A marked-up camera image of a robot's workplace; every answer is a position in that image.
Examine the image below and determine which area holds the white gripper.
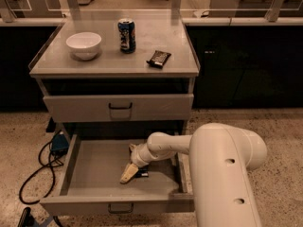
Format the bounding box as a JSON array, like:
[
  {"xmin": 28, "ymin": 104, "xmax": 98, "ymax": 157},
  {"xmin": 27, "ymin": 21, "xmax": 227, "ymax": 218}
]
[{"xmin": 120, "ymin": 143, "xmax": 154, "ymax": 184}]

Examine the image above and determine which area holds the blue rxbar blueberry bar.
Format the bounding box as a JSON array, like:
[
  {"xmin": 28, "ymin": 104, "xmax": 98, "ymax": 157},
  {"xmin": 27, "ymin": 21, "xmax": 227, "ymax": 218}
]
[{"xmin": 134, "ymin": 169, "xmax": 149, "ymax": 178}]

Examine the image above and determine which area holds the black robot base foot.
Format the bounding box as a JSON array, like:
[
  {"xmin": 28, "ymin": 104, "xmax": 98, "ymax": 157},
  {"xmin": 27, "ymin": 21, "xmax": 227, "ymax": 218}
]
[{"xmin": 17, "ymin": 207, "xmax": 63, "ymax": 227}]

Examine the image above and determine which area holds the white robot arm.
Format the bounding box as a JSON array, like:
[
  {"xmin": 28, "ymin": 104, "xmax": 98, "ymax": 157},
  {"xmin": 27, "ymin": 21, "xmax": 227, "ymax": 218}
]
[{"xmin": 120, "ymin": 123, "xmax": 267, "ymax": 227}]

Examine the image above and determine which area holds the open grey middle drawer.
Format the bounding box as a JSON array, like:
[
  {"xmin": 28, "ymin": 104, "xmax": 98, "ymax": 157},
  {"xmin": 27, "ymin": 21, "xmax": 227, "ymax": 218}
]
[{"xmin": 41, "ymin": 121, "xmax": 194, "ymax": 216}]

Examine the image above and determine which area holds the closed grey top drawer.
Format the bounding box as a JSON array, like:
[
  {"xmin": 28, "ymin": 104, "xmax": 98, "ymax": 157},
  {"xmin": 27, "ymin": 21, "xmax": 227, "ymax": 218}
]
[{"xmin": 44, "ymin": 94, "xmax": 193, "ymax": 123}]

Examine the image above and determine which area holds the blue power box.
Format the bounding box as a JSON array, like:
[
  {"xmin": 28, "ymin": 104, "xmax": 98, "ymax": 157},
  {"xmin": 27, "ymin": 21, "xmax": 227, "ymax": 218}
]
[{"xmin": 50, "ymin": 132, "xmax": 69, "ymax": 153}]

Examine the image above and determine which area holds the dark brown snack bar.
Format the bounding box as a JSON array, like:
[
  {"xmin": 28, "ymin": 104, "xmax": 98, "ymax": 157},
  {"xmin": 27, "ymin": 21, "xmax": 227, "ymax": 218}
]
[{"xmin": 147, "ymin": 50, "xmax": 171, "ymax": 68}]

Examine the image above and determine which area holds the white ceramic bowl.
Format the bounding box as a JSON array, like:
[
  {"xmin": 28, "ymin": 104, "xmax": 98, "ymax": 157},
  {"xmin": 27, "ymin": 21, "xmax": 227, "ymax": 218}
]
[{"xmin": 65, "ymin": 32, "xmax": 102, "ymax": 61}]

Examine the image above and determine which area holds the blue soda can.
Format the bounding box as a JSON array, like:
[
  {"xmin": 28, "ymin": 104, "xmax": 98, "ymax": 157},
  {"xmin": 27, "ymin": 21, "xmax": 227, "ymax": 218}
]
[{"xmin": 117, "ymin": 18, "xmax": 136, "ymax": 53}]

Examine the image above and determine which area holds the black floor cable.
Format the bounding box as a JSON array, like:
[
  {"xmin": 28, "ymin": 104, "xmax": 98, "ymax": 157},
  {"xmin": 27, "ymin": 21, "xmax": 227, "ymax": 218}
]
[{"xmin": 18, "ymin": 140, "xmax": 65, "ymax": 205}]

